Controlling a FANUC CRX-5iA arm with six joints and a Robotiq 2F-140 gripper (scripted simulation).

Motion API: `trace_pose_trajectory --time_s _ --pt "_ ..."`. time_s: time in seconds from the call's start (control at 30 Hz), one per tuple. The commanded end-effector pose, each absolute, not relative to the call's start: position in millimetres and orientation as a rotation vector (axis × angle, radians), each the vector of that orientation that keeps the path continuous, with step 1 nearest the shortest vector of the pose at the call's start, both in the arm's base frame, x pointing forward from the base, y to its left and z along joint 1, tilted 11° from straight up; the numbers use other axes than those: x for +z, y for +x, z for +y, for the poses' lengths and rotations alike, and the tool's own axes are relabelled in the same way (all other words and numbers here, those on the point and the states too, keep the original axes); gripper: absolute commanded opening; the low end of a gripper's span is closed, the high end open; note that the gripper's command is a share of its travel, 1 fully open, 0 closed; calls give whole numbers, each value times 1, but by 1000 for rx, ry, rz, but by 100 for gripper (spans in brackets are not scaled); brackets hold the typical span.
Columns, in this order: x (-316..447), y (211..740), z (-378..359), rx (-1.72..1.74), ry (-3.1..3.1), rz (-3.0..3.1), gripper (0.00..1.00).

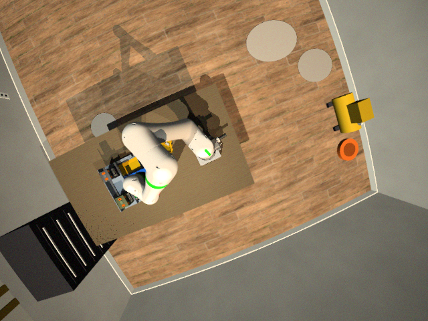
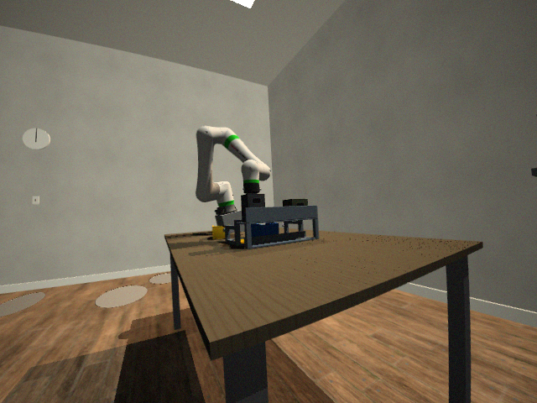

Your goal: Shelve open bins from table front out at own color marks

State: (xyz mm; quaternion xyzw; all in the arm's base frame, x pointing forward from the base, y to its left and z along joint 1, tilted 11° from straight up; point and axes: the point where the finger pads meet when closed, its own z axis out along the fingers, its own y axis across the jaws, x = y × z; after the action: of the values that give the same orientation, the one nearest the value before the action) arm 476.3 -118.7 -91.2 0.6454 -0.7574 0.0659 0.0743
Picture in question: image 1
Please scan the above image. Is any grey shelf rack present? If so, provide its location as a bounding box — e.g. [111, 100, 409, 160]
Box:
[97, 154, 143, 212]

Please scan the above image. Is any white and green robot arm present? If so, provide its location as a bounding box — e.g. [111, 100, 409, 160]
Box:
[122, 118, 227, 205]

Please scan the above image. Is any dark grey tool case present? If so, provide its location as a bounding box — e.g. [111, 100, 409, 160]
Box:
[99, 167, 120, 183]

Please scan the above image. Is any yellow bin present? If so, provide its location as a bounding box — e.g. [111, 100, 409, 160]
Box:
[161, 141, 173, 152]

